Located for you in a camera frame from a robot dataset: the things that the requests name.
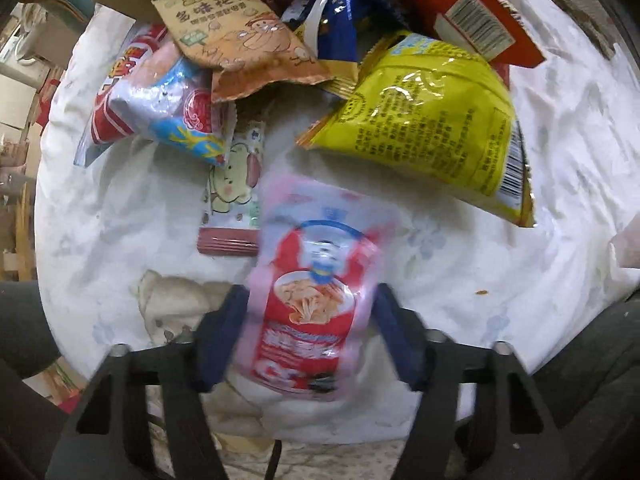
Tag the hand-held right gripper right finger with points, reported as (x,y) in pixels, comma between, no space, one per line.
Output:
(395,340)

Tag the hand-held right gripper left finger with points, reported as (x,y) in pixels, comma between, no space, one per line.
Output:
(220,340)

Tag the red pink snack packet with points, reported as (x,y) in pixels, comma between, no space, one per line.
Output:
(310,310)

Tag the large yellow snack packet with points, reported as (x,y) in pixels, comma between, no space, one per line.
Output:
(425,125)

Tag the red white blue snack packet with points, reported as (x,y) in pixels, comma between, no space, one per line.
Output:
(150,100)

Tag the tan peanut snack packet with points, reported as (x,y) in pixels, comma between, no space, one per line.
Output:
(235,30)

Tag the white floral bed sheet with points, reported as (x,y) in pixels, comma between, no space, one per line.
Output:
(475,270)

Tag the cartoon bear sausage packet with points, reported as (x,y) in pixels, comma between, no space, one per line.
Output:
(230,195)

